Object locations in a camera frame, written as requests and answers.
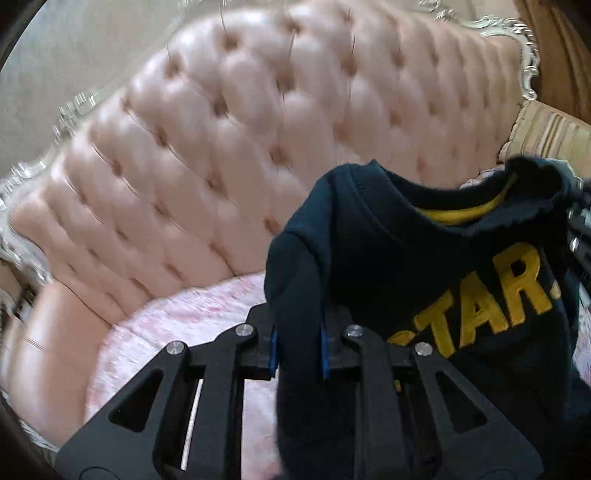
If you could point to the tufted beige headboard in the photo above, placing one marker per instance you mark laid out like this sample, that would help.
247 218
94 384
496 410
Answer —
207 138

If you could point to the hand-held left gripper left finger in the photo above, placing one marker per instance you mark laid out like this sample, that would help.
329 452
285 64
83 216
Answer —
272 351

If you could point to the wooden furniture panel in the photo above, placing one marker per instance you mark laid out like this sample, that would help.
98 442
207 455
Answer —
568 46

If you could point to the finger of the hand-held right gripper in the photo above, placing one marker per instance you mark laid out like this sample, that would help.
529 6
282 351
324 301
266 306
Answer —
579 230

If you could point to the striped beige cushion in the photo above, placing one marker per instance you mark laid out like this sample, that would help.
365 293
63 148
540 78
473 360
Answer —
549 134

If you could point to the pink floral sofa cover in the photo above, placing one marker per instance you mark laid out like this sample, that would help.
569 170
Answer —
184 314

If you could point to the navy sweatshirt with yellow letters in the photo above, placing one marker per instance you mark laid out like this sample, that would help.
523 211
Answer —
369 254

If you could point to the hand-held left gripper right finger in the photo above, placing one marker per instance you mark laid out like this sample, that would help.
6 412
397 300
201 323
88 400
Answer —
325 355

